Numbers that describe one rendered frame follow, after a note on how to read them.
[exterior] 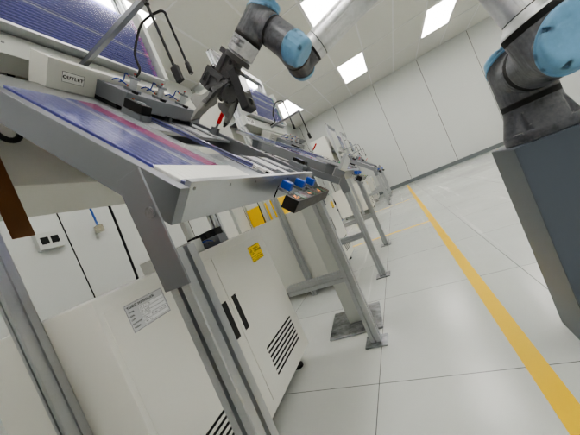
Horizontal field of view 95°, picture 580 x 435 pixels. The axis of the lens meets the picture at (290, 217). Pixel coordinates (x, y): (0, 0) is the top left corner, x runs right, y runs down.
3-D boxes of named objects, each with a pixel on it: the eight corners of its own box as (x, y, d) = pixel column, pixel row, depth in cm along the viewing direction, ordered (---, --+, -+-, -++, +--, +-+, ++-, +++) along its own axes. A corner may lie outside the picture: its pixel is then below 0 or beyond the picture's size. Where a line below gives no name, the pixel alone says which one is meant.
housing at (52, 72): (174, 130, 120) (182, 98, 116) (44, 109, 75) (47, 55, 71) (161, 123, 122) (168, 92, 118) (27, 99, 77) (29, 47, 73)
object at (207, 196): (305, 189, 103) (312, 172, 101) (180, 223, 42) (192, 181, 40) (303, 188, 103) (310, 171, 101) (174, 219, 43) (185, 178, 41)
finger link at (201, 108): (179, 110, 73) (204, 90, 75) (195, 122, 72) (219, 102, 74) (176, 102, 70) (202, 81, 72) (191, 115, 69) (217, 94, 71)
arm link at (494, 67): (541, 91, 70) (521, 43, 69) (580, 72, 57) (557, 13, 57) (490, 114, 73) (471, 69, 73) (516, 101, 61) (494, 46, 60)
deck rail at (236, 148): (307, 189, 105) (313, 174, 103) (305, 189, 103) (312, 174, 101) (172, 125, 123) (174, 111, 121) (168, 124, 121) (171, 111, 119)
